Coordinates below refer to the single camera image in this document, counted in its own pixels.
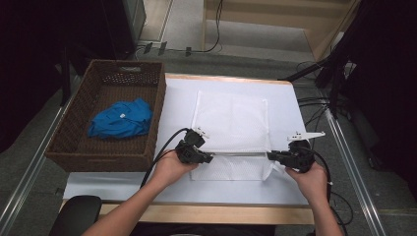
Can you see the wooden platform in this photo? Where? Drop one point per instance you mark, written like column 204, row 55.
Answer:
column 262, row 16

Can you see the white table cover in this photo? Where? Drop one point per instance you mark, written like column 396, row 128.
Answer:
column 178, row 105

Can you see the person's left hand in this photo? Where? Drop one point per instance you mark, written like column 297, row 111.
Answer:
column 172, row 170

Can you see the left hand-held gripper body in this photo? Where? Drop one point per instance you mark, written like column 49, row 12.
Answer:
column 190, row 147

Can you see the dark floor plug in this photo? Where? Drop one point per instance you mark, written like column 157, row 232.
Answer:
column 148, row 47
column 162, row 48
column 188, row 51

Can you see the blue shirt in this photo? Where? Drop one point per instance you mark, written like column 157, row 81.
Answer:
column 121, row 119

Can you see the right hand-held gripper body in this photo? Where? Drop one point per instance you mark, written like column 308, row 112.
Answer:
column 300, row 155

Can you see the black stand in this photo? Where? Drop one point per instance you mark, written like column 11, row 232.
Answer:
column 332, row 70

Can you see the metal floor rail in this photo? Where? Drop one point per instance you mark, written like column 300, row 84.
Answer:
column 354, row 177
column 26, row 183

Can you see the brown wicker basket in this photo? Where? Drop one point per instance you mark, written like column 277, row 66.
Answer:
column 111, row 95

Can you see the person's right hand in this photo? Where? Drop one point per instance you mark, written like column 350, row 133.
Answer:
column 309, row 183

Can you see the black chair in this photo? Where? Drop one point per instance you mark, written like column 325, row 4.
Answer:
column 77, row 216

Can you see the person's dark clothing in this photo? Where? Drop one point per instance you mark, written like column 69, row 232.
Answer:
column 203, row 230

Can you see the dark cabinet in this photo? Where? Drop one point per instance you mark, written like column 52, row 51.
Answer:
column 121, row 26

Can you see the white mesh laundry bag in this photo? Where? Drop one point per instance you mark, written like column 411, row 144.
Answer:
column 232, row 121

